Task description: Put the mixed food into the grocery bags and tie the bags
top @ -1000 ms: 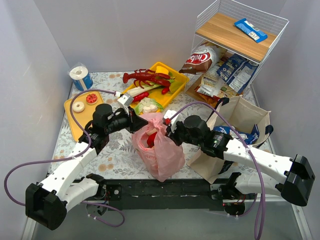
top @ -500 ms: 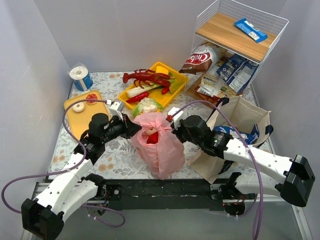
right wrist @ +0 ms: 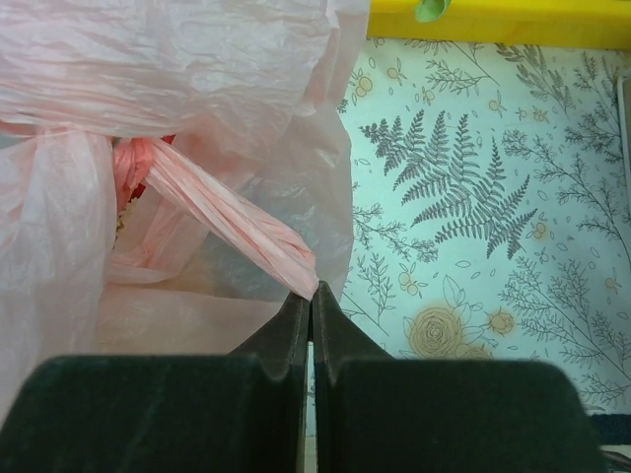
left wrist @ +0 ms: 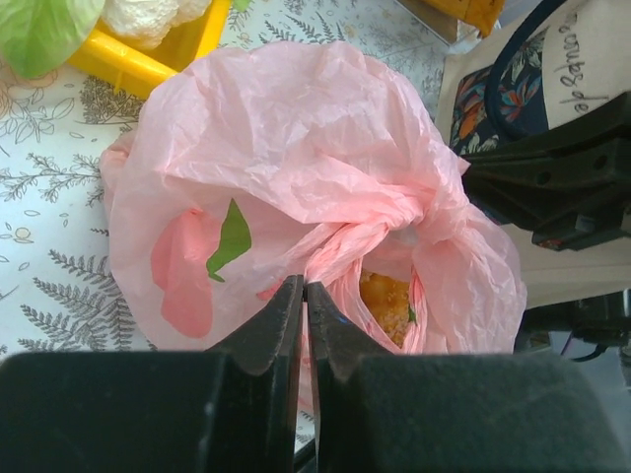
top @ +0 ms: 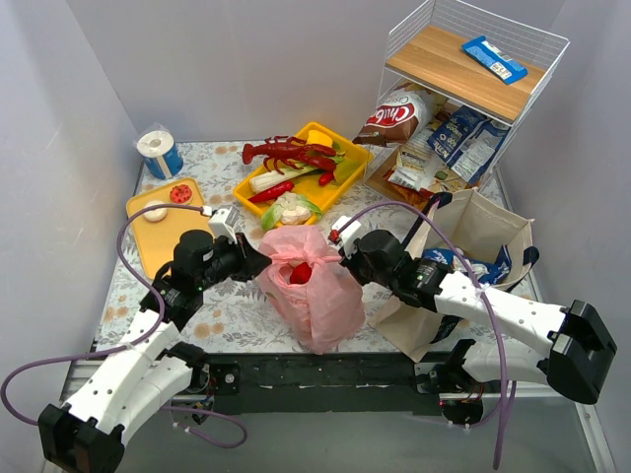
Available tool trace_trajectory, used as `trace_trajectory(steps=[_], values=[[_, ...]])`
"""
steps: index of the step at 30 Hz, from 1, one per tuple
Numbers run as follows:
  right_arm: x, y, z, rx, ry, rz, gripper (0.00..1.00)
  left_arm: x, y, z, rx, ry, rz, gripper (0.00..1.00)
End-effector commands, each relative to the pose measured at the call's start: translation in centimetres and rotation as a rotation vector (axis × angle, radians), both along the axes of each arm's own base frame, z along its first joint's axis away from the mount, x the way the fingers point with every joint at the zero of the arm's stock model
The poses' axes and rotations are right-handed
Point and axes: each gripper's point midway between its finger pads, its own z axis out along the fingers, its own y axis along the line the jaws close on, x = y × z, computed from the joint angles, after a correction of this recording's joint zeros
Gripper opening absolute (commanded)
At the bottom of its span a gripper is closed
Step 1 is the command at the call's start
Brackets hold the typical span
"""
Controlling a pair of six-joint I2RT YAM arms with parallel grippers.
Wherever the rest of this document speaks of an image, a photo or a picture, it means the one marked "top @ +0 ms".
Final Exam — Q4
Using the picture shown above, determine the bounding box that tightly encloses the red toy bell pepper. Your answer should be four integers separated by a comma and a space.
289, 262, 313, 285

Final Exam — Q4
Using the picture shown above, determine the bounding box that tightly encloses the pink plastic bag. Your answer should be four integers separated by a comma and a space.
256, 226, 365, 355

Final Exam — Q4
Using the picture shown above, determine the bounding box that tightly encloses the blue Doritos chips bag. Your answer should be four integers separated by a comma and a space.
422, 245, 512, 285

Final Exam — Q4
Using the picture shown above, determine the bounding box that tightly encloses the beige canvas tote bag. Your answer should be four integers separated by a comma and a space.
370, 189, 538, 362

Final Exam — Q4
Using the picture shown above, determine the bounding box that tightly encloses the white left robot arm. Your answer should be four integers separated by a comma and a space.
37, 230, 271, 472

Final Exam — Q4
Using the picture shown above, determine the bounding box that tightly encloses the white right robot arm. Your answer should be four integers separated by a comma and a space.
329, 229, 617, 405

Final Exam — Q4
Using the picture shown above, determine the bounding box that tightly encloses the yellow food tray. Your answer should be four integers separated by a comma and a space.
234, 122, 373, 225

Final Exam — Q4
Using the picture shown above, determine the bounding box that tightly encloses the floral table mat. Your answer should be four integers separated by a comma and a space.
96, 142, 537, 354

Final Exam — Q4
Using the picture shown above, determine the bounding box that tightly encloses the orange donut tray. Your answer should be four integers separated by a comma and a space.
126, 177, 209, 280

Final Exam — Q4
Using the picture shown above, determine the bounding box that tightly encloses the white glazed donut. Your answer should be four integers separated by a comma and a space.
143, 200, 168, 223

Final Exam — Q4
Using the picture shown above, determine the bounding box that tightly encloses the toy cauliflower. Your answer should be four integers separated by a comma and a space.
260, 192, 322, 232

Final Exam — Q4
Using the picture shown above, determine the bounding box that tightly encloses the red toy chili pepper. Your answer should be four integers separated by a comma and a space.
248, 180, 295, 204

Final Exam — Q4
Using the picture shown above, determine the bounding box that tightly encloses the red strawberry donut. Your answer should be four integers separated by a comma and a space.
170, 184, 193, 205

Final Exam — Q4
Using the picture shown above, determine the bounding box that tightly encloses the white toy celery stalk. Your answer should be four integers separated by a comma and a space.
249, 166, 316, 193

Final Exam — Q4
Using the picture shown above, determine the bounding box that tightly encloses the orange snack bag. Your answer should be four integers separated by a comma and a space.
386, 169, 474, 213

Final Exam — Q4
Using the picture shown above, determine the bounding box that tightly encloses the small red toy pepper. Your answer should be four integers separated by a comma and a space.
318, 171, 335, 186

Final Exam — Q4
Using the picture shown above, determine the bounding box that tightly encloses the toilet paper roll pack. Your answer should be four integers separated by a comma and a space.
135, 128, 183, 180

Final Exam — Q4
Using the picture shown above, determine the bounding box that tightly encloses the red toy lobster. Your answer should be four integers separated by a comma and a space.
242, 136, 345, 175

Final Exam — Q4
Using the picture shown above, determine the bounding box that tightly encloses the white snack packet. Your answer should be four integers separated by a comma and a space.
387, 146, 436, 191

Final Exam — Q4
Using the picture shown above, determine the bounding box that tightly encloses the blue Kettle chips bag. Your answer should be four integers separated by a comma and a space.
427, 106, 510, 185

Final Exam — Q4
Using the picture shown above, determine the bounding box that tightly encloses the brown Chula chips bag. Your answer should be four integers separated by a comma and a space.
353, 82, 439, 147

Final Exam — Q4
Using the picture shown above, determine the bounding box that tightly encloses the small blue snack packet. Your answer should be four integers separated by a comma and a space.
461, 35, 528, 85

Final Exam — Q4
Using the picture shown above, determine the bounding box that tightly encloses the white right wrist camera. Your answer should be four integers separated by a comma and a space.
328, 216, 365, 258

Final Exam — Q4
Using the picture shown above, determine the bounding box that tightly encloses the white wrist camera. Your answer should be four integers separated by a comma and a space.
328, 216, 365, 258
201, 205, 240, 243

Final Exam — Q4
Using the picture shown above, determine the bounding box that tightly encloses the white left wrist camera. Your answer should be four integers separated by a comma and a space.
201, 205, 240, 243

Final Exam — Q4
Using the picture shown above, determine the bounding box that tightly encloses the white wire shelf rack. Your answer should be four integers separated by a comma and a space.
378, 1, 570, 188

